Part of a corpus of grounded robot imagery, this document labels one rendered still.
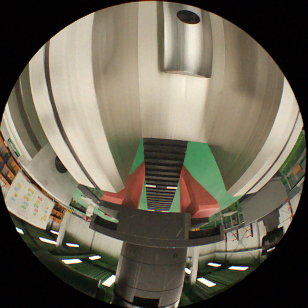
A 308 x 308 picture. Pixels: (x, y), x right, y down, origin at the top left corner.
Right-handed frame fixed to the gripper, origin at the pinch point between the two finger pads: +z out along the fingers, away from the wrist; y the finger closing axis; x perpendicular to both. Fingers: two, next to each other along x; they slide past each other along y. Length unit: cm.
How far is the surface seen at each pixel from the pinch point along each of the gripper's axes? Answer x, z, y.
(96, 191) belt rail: 12.7, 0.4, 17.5
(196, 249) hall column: 597, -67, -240
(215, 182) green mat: 5.2, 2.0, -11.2
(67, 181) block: -0.5, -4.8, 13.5
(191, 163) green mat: -0.1, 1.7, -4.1
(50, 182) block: -2.9, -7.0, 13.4
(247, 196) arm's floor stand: 19.8, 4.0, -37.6
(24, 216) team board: 121, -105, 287
